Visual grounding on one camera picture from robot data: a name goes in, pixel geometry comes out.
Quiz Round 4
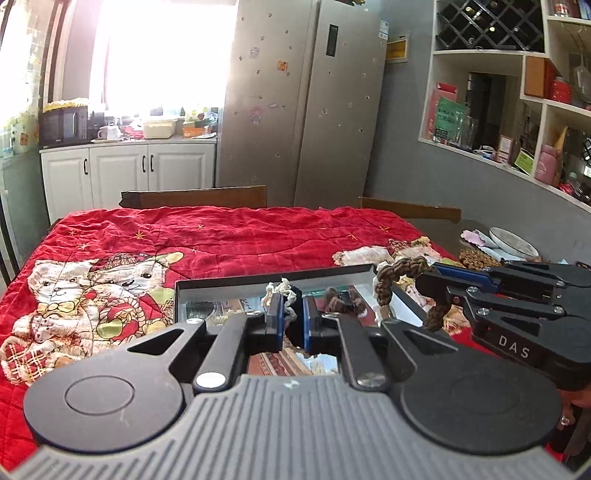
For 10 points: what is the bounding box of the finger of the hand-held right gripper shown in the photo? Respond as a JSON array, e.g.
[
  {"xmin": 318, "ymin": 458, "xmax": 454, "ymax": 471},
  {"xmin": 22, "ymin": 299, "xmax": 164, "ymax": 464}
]
[
  {"xmin": 418, "ymin": 271, "xmax": 591, "ymax": 339},
  {"xmin": 433, "ymin": 261, "xmax": 578, "ymax": 308}
]

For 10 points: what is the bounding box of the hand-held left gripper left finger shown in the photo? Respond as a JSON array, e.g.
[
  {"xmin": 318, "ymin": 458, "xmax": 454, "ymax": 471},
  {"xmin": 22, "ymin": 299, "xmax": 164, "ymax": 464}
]
[{"xmin": 124, "ymin": 294, "xmax": 286, "ymax": 393}]

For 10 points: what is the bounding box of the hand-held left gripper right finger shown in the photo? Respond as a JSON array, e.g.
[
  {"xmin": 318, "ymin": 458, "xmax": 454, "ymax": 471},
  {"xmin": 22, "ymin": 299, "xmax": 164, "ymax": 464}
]
[{"xmin": 302, "ymin": 295, "xmax": 467, "ymax": 392}]

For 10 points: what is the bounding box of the white braided rope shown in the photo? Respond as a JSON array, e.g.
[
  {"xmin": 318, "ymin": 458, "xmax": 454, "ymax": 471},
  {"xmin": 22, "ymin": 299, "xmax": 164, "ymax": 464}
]
[{"xmin": 262, "ymin": 276, "xmax": 299, "ymax": 326}]

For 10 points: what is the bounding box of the brown fuzzy hair accessory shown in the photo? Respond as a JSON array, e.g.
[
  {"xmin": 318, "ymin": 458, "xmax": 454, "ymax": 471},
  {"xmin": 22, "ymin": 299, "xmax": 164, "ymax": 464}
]
[{"xmin": 323, "ymin": 286, "xmax": 368, "ymax": 317}]

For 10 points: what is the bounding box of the brown braided rope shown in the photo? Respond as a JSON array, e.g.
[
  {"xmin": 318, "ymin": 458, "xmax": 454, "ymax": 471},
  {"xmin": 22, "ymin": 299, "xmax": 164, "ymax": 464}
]
[{"xmin": 375, "ymin": 257, "xmax": 452, "ymax": 331}]

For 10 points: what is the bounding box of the black shallow box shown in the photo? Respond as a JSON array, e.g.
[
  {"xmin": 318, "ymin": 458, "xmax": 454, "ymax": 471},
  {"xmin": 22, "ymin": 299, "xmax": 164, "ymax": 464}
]
[{"xmin": 174, "ymin": 264, "xmax": 444, "ymax": 376}]

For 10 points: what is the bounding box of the person's right hand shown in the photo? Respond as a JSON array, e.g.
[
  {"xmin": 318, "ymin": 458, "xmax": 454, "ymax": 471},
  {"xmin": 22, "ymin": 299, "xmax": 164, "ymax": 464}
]
[{"xmin": 549, "ymin": 388, "xmax": 591, "ymax": 462}]

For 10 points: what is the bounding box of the brown beaded trivet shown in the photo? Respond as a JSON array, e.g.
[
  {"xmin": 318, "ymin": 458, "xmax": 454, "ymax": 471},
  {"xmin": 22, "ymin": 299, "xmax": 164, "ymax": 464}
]
[{"xmin": 458, "ymin": 249, "xmax": 505, "ymax": 271}]

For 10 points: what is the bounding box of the pink cloth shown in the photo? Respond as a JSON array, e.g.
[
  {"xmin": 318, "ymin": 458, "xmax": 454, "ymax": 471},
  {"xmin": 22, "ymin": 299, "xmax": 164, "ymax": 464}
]
[{"xmin": 460, "ymin": 229, "xmax": 491, "ymax": 250}]

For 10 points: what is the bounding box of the white plate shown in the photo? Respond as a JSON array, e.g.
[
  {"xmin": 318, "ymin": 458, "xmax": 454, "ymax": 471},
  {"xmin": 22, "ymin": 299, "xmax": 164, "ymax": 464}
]
[{"xmin": 488, "ymin": 226, "xmax": 540, "ymax": 259}]

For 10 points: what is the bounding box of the red printed blanket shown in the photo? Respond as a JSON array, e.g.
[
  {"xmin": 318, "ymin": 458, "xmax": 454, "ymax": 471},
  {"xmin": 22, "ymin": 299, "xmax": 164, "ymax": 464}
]
[{"xmin": 0, "ymin": 206, "xmax": 469, "ymax": 462}]

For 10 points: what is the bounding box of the pink bottle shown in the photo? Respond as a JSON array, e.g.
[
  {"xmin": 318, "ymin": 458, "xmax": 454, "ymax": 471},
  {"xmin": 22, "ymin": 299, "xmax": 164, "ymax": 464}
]
[{"xmin": 534, "ymin": 144, "xmax": 560, "ymax": 184}]

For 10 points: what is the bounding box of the green box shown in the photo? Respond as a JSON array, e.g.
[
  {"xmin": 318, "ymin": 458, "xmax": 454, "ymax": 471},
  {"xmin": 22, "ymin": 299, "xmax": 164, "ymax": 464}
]
[{"xmin": 431, "ymin": 97, "xmax": 470, "ymax": 144}]

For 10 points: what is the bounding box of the red jar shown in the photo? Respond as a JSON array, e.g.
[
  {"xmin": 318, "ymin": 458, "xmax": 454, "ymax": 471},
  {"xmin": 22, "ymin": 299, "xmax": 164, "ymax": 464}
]
[{"xmin": 549, "ymin": 78, "xmax": 573, "ymax": 105}]

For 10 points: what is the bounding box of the silver refrigerator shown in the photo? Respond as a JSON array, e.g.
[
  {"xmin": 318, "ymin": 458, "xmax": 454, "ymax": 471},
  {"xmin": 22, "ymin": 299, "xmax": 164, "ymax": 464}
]
[{"xmin": 216, "ymin": 0, "xmax": 387, "ymax": 210}]

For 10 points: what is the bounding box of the brown box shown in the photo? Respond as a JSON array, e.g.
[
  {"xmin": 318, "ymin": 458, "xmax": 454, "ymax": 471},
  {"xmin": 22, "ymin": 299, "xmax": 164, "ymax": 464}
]
[{"xmin": 525, "ymin": 56, "xmax": 562, "ymax": 99}]

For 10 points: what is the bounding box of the white kitchen cabinet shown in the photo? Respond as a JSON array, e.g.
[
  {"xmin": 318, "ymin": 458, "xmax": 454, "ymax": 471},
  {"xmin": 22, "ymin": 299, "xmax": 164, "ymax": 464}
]
[{"xmin": 41, "ymin": 141, "xmax": 218, "ymax": 225}]

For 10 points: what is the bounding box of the cream plastic basin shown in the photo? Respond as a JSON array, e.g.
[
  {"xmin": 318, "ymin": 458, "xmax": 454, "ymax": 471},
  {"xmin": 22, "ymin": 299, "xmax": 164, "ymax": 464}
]
[{"xmin": 142, "ymin": 119, "xmax": 179, "ymax": 140}]

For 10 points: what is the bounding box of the window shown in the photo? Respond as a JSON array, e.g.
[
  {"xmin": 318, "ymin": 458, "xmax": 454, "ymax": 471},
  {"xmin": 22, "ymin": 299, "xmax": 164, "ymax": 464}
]
[{"xmin": 88, "ymin": 0, "xmax": 239, "ymax": 117}]

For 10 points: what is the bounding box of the black microwave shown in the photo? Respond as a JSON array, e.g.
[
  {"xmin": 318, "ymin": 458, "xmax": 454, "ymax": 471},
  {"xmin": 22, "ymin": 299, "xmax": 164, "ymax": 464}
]
[{"xmin": 39, "ymin": 105, "xmax": 90, "ymax": 148}]

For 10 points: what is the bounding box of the yellow microwave cover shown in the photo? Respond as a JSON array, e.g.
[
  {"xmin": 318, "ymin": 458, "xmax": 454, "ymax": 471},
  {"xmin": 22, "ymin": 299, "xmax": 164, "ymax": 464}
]
[{"xmin": 42, "ymin": 97, "xmax": 89, "ymax": 112}]

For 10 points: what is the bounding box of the white wall shelf unit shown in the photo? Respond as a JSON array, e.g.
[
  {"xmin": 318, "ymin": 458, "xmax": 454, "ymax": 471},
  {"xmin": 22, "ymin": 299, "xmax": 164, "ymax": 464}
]
[{"xmin": 418, "ymin": 0, "xmax": 591, "ymax": 208}]

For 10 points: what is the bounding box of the yellow wall sign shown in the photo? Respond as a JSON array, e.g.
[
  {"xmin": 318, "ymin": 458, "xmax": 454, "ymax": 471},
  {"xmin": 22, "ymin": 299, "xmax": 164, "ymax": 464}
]
[{"xmin": 385, "ymin": 39, "xmax": 411, "ymax": 64}]

